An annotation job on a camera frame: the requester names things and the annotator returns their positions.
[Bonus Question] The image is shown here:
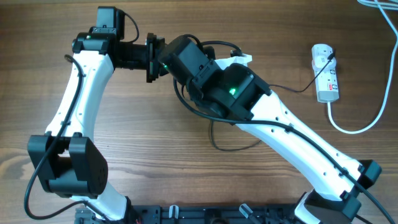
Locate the white power strip cord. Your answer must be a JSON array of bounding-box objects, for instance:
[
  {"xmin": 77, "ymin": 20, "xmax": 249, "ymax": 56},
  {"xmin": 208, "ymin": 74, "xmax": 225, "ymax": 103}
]
[{"xmin": 326, "ymin": 0, "xmax": 398, "ymax": 135}]

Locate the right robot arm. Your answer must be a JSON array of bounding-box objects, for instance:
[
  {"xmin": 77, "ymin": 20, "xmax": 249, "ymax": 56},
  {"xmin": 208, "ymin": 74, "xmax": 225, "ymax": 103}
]
[{"xmin": 158, "ymin": 35, "xmax": 381, "ymax": 223}]

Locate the black charging cable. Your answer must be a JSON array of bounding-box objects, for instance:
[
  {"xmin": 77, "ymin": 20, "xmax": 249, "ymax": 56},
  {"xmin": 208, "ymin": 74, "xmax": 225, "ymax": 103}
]
[{"xmin": 210, "ymin": 49, "xmax": 336, "ymax": 152}]

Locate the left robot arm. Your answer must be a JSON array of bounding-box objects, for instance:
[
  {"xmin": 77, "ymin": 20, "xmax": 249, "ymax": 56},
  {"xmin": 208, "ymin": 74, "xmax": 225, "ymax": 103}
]
[{"xmin": 27, "ymin": 6, "xmax": 166, "ymax": 223}]

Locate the white power strip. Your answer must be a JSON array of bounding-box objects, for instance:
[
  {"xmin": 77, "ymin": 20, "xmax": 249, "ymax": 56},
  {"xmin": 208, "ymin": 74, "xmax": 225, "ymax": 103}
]
[{"xmin": 312, "ymin": 44, "xmax": 340, "ymax": 103}]

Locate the white charger adapter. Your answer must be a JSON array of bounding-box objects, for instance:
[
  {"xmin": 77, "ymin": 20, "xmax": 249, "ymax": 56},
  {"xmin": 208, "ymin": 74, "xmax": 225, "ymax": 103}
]
[{"xmin": 312, "ymin": 53, "xmax": 336, "ymax": 72}]

